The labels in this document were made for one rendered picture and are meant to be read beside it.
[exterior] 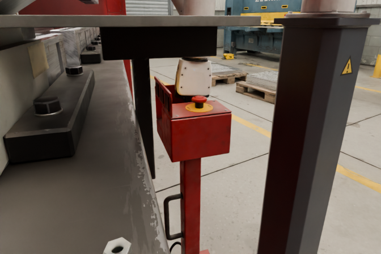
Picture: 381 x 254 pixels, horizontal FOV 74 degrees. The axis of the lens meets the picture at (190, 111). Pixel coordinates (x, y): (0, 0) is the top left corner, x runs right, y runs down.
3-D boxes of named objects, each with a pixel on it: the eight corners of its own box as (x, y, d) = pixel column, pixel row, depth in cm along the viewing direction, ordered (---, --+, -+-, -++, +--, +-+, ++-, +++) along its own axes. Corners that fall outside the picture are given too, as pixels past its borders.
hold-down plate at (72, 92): (75, 157, 24) (70, 128, 23) (9, 166, 22) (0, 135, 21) (95, 83, 51) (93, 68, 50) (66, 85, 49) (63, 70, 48)
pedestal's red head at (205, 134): (229, 153, 68) (233, 88, 61) (171, 163, 63) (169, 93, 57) (203, 125, 85) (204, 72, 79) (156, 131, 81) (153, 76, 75)
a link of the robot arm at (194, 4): (182, 44, 76) (179, 46, 67) (185, -4, 72) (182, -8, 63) (210, 47, 75) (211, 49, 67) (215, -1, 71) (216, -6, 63)
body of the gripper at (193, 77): (181, 55, 67) (178, 97, 70) (217, 57, 70) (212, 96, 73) (174, 52, 73) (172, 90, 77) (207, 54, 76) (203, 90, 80)
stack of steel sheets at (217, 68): (242, 72, 433) (242, 69, 432) (211, 75, 406) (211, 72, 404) (211, 63, 516) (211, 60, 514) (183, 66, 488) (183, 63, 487)
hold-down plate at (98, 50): (101, 63, 75) (100, 53, 74) (81, 63, 73) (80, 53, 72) (104, 51, 102) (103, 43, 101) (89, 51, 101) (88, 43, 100)
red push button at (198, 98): (208, 111, 65) (209, 97, 64) (194, 113, 64) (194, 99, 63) (203, 106, 69) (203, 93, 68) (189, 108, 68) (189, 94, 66)
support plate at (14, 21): (261, 25, 27) (261, 15, 26) (-38, 28, 20) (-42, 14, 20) (204, 23, 43) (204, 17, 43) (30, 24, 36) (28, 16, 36)
